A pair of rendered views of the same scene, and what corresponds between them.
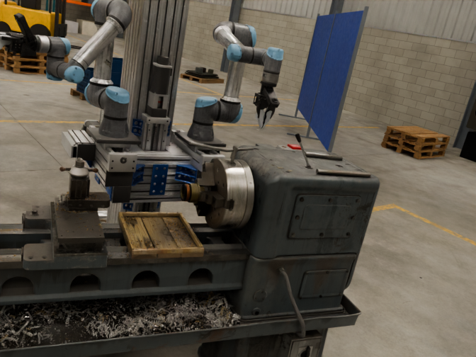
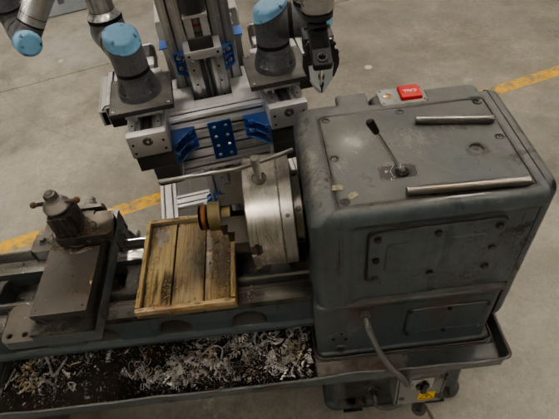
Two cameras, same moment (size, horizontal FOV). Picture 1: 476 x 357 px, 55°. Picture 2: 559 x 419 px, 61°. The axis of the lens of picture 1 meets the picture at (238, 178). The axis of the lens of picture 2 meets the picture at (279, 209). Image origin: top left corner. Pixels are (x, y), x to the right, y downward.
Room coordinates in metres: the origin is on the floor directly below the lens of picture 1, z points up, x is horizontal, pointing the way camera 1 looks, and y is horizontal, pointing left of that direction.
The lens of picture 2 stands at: (1.13, -0.41, 2.08)
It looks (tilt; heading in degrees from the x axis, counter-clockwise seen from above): 47 degrees down; 28
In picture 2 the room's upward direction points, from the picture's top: 8 degrees counter-clockwise
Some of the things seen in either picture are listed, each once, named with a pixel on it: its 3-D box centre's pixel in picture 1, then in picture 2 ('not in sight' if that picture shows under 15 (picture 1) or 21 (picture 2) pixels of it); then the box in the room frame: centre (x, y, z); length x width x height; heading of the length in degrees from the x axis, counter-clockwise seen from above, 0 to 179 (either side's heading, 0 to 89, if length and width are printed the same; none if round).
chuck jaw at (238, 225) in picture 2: (215, 200); (241, 235); (1.82, 0.08, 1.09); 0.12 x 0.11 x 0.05; 26
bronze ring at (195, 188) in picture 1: (193, 193); (215, 215); (1.87, 0.18, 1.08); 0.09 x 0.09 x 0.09; 26
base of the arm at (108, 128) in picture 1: (114, 124); (136, 80); (2.27, 0.67, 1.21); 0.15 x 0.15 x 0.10
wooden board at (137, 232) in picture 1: (159, 233); (189, 261); (1.82, 0.29, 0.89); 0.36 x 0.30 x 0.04; 26
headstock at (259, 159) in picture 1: (297, 197); (404, 193); (2.13, -0.31, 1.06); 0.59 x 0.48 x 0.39; 116
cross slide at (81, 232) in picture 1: (76, 218); (76, 258); (1.68, 0.61, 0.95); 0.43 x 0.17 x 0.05; 26
